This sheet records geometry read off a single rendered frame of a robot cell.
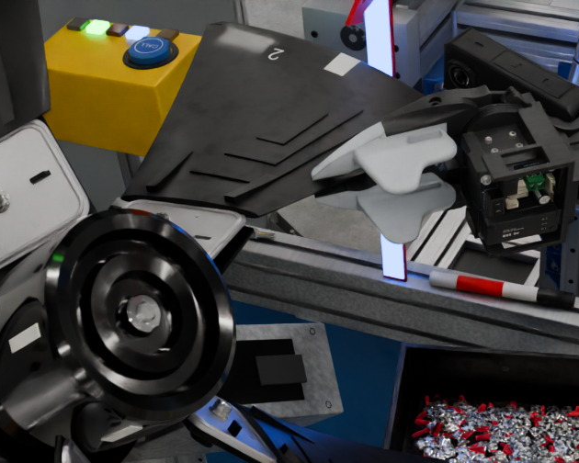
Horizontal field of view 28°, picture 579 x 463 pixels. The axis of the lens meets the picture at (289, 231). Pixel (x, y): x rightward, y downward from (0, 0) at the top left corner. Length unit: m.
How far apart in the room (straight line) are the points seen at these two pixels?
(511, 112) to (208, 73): 0.24
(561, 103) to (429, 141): 0.09
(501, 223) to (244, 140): 0.18
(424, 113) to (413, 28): 0.59
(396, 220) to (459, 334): 0.42
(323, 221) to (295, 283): 1.42
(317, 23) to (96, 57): 0.31
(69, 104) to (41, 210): 0.52
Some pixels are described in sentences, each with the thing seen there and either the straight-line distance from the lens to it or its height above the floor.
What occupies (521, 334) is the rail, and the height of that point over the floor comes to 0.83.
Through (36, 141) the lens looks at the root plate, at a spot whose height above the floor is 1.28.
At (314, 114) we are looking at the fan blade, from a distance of 0.82.
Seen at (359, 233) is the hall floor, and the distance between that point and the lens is 2.58.
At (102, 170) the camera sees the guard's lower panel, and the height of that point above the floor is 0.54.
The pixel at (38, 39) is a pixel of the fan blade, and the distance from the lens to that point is 0.67.
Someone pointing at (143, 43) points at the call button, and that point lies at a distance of 1.15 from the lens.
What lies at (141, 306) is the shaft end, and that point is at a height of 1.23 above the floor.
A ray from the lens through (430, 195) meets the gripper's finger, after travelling 0.77.
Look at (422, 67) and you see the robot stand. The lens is 1.38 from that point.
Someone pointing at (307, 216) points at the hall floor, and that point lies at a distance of 2.65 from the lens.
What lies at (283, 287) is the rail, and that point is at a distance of 1.22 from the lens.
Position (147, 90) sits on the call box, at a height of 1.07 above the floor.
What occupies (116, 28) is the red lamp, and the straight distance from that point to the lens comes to 1.20.
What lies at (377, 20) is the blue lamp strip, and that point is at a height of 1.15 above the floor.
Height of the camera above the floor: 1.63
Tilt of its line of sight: 39 degrees down
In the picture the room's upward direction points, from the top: 8 degrees counter-clockwise
